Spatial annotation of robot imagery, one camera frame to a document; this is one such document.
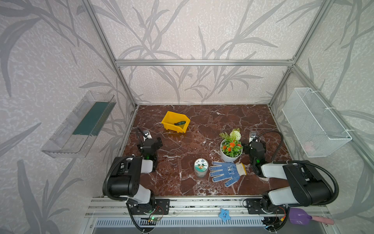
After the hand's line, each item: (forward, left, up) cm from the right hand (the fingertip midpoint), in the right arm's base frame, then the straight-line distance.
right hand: (252, 139), depth 92 cm
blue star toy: (-39, +22, -5) cm, 46 cm away
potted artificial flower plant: (-11, +17, +11) cm, 23 cm away
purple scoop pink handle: (-41, -14, -5) cm, 43 cm away
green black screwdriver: (+18, +47, -4) cm, 51 cm away
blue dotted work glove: (-17, +17, -7) cm, 25 cm away
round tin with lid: (-19, +33, +2) cm, 38 cm away
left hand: (+2, +66, +1) cm, 66 cm away
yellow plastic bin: (+18, +50, -4) cm, 54 cm away
